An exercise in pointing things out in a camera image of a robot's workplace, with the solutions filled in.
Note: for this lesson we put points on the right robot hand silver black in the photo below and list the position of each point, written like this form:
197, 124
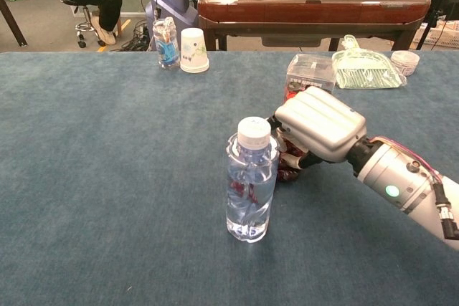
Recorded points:
322, 123

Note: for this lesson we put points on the bunch of dark grapes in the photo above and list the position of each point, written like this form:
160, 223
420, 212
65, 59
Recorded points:
287, 175

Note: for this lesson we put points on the clear box red black items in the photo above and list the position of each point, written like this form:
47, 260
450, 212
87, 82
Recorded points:
312, 69

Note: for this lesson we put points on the clear water bottle white cap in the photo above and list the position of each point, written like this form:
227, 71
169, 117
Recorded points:
251, 184

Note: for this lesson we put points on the mint green dustpan brush set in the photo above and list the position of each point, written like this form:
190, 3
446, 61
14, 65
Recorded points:
365, 71

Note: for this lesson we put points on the brown mahjong table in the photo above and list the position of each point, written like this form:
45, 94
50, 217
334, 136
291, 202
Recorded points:
305, 10

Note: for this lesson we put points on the white paper cup upside down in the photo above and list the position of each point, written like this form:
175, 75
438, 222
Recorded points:
193, 51

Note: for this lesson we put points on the white plastic basket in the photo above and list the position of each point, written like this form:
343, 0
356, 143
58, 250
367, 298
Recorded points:
443, 35

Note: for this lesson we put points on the black tripod stand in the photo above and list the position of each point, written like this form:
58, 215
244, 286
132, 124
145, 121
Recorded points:
435, 8

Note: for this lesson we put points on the clear jar blue label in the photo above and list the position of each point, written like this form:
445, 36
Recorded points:
166, 46

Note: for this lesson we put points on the blue table cloth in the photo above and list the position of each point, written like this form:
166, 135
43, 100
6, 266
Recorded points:
107, 177

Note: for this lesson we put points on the chrome swivel stool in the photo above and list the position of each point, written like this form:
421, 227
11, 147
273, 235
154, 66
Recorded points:
84, 15

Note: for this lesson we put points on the dark table leg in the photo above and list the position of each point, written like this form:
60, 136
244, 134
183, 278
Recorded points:
12, 23

